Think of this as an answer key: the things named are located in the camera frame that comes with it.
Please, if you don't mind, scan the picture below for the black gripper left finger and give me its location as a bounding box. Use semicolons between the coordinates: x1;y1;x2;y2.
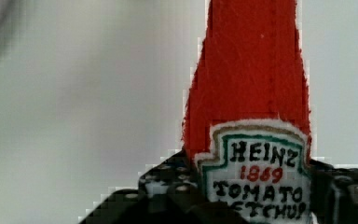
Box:
79;151;249;224

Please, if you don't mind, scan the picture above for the red ketchup bottle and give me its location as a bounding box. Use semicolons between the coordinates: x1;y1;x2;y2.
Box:
183;0;312;224

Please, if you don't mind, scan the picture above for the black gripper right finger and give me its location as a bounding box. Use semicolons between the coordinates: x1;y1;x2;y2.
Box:
310;160;358;224

